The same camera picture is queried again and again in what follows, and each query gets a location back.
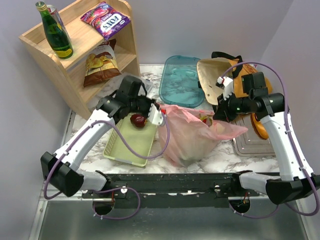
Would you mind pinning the silver metal tray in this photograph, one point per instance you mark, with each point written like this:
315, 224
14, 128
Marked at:
250, 144

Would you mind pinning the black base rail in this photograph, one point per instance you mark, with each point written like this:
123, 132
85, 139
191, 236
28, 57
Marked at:
160, 190

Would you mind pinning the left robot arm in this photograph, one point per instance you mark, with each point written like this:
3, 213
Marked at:
61, 168

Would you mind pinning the pink plastic grocery bag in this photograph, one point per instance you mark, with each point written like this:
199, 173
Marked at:
194, 134

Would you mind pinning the purple Fox's candy bag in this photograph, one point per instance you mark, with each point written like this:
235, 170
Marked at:
106, 20

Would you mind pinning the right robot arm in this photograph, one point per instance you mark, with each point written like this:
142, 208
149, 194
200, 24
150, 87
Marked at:
296, 178

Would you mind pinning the orange tote bag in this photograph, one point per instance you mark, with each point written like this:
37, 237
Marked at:
212, 72

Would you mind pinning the long baguette bread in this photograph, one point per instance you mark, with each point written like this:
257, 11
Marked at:
259, 128

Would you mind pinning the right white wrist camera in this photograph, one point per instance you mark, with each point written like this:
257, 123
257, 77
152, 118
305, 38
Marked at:
227, 84

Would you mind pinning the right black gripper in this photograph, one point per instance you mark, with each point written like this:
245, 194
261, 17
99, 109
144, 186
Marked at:
223, 112

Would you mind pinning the clear plastic compartment box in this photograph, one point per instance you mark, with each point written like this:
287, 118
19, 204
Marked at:
115, 82

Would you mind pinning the teal transparent plastic container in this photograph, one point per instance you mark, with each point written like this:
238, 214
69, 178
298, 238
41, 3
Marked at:
180, 83

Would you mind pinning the green glass bottle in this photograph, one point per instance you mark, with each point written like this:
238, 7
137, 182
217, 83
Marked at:
54, 33

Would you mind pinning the red apple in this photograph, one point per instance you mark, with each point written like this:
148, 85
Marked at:
138, 120

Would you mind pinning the light green plastic basket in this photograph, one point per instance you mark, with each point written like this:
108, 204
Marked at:
139, 139

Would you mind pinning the red silver soda can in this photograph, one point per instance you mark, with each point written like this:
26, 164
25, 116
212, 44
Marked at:
55, 14

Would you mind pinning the brown potato chips bag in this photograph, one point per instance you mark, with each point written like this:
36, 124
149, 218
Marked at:
101, 64

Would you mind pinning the wooden shelf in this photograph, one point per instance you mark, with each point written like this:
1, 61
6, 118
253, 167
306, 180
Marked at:
68, 74

